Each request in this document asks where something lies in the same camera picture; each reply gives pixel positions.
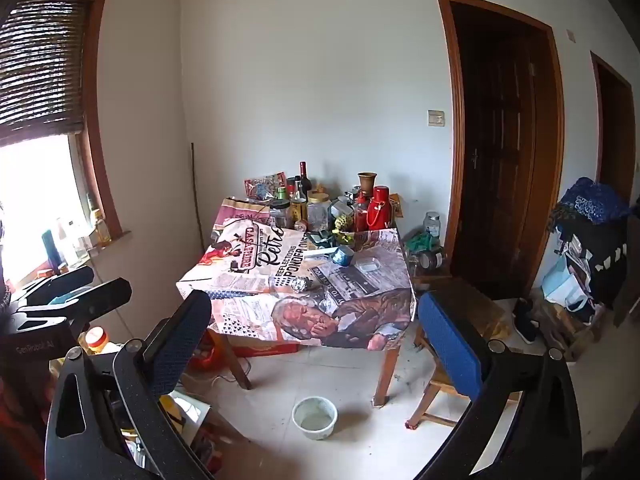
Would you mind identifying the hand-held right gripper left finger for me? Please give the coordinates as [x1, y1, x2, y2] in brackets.
[45, 289, 216, 480]

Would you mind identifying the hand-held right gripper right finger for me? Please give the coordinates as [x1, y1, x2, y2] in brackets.
[415, 291, 584, 480]

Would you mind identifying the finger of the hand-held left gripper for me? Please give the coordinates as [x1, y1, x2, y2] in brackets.
[11, 265, 96, 307]
[22, 277, 133, 325]

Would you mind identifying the white bowl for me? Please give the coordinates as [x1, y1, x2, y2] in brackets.
[292, 396, 338, 441]

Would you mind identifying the teal wrapper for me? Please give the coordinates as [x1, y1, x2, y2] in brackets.
[306, 230, 336, 251]

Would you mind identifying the red plastic bag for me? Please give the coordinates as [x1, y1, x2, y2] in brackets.
[187, 335, 224, 372]

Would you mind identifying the dark blue bottle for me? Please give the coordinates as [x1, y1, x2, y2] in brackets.
[41, 230, 62, 275]

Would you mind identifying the oil bottle orange cap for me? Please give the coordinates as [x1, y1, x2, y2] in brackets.
[80, 326, 126, 357]

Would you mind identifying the wooden table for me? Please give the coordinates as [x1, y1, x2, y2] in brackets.
[176, 197, 418, 408]

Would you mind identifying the low wooden bench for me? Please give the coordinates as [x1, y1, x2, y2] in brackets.
[407, 260, 453, 292]

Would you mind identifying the red carton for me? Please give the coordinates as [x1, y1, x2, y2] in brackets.
[220, 337, 301, 358]

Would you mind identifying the black shoe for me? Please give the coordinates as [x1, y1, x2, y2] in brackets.
[512, 297, 540, 345]

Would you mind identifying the green cloth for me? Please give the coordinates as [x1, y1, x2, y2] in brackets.
[403, 232, 436, 256]

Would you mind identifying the cardboard box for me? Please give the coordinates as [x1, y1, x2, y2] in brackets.
[535, 302, 601, 361]

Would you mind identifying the printed tablecloth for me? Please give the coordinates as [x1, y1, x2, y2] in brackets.
[176, 220, 417, 352]

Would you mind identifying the light blue plastic bag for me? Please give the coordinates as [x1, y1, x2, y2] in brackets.
[541, 255, 591, 311]

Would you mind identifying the printed woven sack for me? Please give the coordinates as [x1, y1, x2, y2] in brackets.
[214, 197, 281, 261]

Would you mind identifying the red thermos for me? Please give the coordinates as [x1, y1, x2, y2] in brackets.
[367, 185, 392, 232]

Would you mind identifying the red sauce bottle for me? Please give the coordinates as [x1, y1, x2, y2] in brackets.
[353, 194, 370, 233]

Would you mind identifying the dark jar black lid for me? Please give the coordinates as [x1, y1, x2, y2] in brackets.
[269, 200, 292, 230]

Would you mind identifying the black bag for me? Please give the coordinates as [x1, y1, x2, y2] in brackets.
[555, 220, 630, 311]

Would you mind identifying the patterned plastic packet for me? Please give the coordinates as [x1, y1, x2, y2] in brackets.
[243, 172, 287, 201]

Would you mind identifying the glass jar tan lid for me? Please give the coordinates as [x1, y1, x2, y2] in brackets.
[306, 192, 331, 232]

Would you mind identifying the blue patterned cloth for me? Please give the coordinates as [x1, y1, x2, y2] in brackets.
[557, 176, 632, 226]

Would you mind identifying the bamboo window blind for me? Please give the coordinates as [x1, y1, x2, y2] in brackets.
[0, 0, 97, 147]

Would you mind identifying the narrow dark wooden door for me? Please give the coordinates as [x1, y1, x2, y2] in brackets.
[590, 50, 637, 201]

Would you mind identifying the wooden window frame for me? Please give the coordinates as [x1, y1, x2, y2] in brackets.
[75, 0, 125, 241]

